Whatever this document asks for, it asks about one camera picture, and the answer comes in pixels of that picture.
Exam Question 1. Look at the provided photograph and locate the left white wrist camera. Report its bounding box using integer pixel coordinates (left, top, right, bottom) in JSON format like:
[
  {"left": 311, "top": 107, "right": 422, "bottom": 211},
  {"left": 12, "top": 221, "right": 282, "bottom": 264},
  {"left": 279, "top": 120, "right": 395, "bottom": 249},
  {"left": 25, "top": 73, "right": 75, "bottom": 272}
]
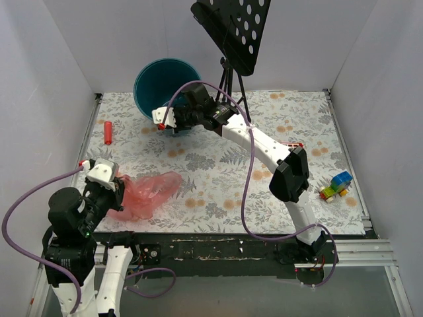
[{"left": 82, "top": 158, "right": 119, "bottom": 192}]

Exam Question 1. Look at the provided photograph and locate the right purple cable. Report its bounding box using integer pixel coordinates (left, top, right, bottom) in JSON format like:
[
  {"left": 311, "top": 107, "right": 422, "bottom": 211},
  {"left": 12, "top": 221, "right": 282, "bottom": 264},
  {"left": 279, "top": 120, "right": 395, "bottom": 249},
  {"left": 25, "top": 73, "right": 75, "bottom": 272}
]
[{"left": 165, "top": 80, "right": 338, "bottom": 287}]

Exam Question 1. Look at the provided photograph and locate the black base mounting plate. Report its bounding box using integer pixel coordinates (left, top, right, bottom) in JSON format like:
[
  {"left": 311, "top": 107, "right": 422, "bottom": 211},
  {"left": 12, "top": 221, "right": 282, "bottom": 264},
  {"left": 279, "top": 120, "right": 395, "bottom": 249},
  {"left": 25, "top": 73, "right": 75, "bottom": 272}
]
[{"left": 129, "top": 233, "right": 336, "bottom": 279}]

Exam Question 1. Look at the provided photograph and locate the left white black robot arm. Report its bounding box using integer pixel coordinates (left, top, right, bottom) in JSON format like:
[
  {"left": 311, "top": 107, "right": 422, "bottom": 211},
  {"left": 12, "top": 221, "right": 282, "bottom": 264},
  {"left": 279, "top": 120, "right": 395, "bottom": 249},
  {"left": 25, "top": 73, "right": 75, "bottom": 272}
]
[{"left": 45, "top": 178, "right": 141, "bottom": 316}]

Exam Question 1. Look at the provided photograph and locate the teal plastic trash bin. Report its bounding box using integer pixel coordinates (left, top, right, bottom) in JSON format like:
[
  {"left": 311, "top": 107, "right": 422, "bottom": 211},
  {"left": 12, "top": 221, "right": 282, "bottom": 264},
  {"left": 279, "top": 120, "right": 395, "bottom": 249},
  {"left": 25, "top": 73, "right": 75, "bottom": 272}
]
[{"left": 133, "top": 58, "right": 201, "bottom": 120}]

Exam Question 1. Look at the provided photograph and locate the red toy calculator block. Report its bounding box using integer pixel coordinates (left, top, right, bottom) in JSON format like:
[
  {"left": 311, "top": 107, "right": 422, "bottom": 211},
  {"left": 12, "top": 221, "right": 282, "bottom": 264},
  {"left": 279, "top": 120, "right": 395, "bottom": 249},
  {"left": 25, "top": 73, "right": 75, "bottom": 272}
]
[{"left": 281, "top": 142, "right": 303, "bottom": 148}]

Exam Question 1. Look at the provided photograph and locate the red plastic trash bag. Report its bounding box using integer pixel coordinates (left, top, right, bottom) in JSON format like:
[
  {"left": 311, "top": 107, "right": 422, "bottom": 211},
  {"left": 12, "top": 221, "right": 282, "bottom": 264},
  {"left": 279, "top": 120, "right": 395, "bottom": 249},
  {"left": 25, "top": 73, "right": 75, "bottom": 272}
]
[{"left": 107, "top": 172, "right": 182, "bottom": 221}]

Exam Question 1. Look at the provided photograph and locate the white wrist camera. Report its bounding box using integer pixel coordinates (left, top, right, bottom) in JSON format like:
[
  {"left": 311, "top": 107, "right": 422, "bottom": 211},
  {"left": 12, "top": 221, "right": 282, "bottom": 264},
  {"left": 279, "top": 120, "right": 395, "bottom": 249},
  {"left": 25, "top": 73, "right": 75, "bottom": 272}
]
[
  {"left": 82, "top": 158, "right": 119, "bottom": 192},
  {"left": 151, "top": 106, "right": 177, "bottom": 130}
]

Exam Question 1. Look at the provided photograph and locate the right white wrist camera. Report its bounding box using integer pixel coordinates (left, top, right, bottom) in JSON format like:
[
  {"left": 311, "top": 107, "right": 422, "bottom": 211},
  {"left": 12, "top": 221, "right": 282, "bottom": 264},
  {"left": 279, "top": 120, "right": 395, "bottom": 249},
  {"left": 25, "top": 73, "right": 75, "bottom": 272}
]
[{"left": 151, "top": 106, "right": 177, "bottom": 130}]

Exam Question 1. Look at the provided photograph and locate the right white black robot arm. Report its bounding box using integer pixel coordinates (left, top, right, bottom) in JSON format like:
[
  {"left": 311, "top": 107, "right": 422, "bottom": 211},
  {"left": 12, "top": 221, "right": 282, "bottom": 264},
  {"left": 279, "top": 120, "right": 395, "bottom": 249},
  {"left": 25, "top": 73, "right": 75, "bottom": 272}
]
[{"left": 167, "top": 81, "right": 328, "bottom": 263}]

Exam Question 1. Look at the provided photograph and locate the floral patterned table mat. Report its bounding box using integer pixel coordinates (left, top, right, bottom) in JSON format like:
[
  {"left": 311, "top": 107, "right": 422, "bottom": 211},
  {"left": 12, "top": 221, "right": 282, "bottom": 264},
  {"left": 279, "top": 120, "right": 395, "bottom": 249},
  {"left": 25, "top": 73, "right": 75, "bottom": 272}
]
[{"left": 85, "top": 91, "right": 365, "bottom": 235}]

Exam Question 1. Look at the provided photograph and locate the black perforated music stand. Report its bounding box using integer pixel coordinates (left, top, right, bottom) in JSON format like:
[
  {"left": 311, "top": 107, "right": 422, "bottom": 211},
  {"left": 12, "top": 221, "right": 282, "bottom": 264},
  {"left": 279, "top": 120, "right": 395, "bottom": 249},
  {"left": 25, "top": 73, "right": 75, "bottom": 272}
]
[{"left": 190, "top": 0, "right": 271, "bottom": 116}]

